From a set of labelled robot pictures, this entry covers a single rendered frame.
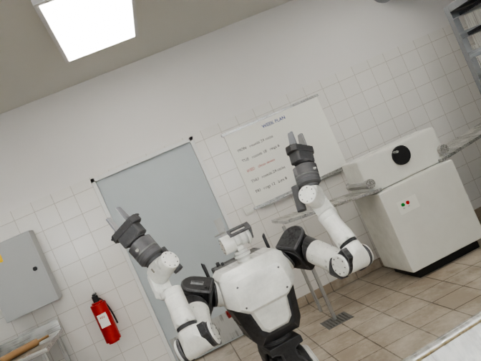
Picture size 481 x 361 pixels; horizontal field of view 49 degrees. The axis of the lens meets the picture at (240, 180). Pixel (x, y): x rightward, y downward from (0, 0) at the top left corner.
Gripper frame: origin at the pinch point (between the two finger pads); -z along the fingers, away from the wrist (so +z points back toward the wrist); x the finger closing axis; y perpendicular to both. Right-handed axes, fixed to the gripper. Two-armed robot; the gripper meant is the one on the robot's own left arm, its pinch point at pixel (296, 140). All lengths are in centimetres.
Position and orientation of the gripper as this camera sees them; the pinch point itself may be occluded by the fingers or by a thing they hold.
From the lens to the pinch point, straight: 196.8
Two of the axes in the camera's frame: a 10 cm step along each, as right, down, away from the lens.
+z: 2.1, 9.1, -3.5
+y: -6.1, 4.0, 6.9
